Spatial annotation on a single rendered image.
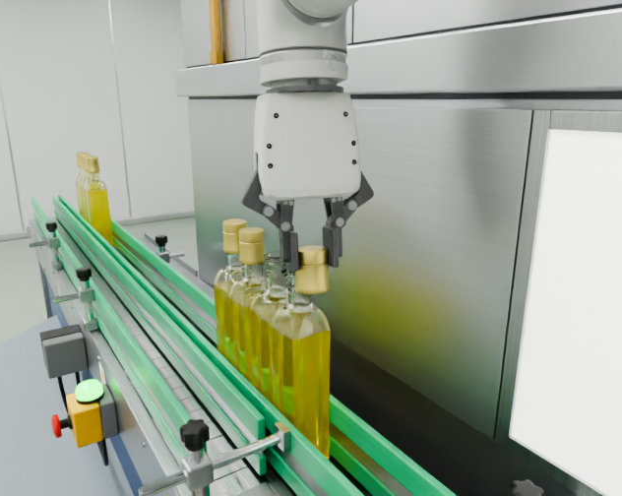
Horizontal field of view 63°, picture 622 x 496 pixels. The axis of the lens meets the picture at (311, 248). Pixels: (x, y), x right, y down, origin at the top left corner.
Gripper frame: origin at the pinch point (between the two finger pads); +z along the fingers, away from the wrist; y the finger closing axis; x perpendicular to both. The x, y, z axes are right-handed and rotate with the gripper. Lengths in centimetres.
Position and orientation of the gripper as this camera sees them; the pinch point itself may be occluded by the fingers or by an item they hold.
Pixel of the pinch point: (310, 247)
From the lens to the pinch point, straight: 51.5
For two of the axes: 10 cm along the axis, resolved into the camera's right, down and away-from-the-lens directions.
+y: -9.6, 0.9, -2.6
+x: 2.7, 1.7, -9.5
